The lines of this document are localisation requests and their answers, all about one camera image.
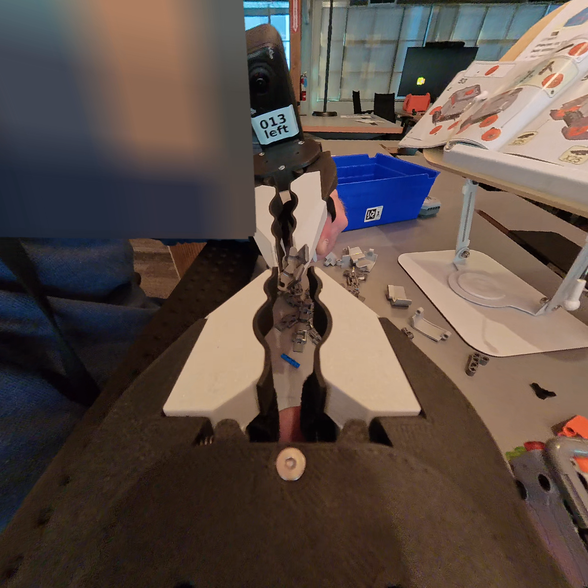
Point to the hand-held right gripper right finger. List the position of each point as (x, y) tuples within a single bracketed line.
[(372, 372)]

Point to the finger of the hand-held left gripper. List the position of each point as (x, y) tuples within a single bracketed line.
[(265, 220), (314, 216)]

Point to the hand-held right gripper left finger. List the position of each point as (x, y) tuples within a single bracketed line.
[(216, 372)]

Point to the blue plastic bin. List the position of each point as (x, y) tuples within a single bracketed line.
[(381, 184)]

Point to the pile of dark grey connectors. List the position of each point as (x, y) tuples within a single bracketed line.
[(299, 317)]

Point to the black grey toy robot vehicle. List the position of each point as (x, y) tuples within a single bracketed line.
[(551, 487)]

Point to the person's left hand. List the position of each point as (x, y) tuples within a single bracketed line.
[(337, 225)]

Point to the dark grey small toy pieces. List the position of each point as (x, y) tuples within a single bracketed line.
[(407, 333)]

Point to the pile of light grey pieces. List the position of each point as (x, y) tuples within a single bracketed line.
[(356, 262)]

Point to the red fire extinguisher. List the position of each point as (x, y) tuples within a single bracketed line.
[(303, 87)]

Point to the light grey angled toy piece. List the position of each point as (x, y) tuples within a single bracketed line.
[(430, 324)]

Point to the small blue toy brick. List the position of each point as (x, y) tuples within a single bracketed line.
[(291, 361)]

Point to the black dimpled mat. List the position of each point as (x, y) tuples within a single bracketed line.
[(211, 276)]

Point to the light grey toy block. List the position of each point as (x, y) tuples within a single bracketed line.
[(398, 294)]

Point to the background wooden table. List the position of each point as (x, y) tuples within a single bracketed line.
[(354, 122)]

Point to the dark grey toy beam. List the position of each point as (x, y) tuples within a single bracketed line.
[(476, 363)]

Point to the small grey device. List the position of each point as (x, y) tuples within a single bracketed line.
[(430, 207)]

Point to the wooden book stand white base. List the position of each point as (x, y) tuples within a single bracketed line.
[(496, 276)]

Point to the small black toy connector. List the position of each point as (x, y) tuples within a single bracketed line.
[(542, 390)]

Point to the black monitor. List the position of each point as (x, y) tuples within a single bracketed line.
[(436, 69)]

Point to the printed instruction manual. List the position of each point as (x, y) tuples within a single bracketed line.
[(514, 101)]

